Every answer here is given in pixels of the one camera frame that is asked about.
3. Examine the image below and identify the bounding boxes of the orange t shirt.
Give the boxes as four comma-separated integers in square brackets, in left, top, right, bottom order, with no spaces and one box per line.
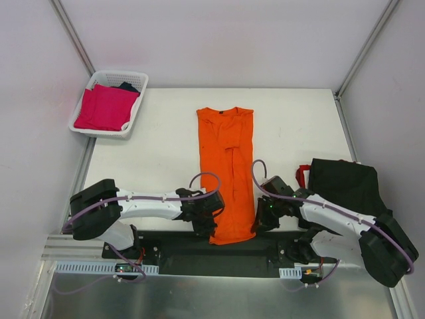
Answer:
[197,107,256,245]

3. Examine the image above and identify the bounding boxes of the black t shirt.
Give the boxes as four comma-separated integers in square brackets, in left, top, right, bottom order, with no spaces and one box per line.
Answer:
[306,158,393,217]

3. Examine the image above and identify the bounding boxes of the white plastic basket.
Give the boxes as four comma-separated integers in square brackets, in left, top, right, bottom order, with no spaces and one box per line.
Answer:
[68,70,149,139]

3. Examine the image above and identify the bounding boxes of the pink t shirt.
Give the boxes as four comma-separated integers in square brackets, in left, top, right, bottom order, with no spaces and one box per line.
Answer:
[73,84,140,132]

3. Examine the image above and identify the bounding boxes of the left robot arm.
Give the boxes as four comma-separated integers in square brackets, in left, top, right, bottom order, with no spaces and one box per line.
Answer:
[62,179,225,259]

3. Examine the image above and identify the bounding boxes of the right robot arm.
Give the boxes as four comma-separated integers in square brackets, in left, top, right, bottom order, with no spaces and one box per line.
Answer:
[256,176,419,288]

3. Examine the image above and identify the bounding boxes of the red t shirt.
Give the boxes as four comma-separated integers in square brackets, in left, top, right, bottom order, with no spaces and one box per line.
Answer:
[296,164,311,188]

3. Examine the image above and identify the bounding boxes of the dark navy t shirt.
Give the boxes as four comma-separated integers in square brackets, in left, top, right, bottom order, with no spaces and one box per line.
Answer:
[118,82,140,94]

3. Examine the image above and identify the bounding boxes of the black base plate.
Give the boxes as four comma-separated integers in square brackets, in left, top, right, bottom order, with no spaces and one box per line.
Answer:
[122,231,301,278]

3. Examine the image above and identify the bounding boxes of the right white cable duct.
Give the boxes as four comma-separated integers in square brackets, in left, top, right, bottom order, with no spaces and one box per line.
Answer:
[279,267,302,280]

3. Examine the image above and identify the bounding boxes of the white cable duct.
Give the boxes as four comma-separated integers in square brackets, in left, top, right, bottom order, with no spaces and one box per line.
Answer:
[279,267,302,280]
[55,261,141,276]

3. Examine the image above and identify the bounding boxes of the right aluminium frame post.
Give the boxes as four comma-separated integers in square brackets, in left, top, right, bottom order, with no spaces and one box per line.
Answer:
[334,0,401,100]

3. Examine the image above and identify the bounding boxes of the aluminium frame post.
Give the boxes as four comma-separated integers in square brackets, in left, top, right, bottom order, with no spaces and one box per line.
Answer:
[334,0,401,100]
[49,0,96,76]

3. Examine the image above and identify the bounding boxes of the left white cable duct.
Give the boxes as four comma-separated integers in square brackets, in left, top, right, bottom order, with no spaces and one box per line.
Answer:
[55,261,141,276]

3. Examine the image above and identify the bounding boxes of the left aluminium frame post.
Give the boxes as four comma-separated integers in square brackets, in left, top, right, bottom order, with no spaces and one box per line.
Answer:
[49,0,96,76]

